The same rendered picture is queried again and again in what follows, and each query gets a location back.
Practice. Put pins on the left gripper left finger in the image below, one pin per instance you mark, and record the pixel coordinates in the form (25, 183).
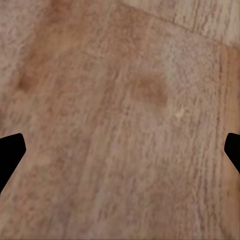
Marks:
(12, 149)

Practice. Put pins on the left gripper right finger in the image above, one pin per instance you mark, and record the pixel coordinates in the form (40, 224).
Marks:
(232, 149)

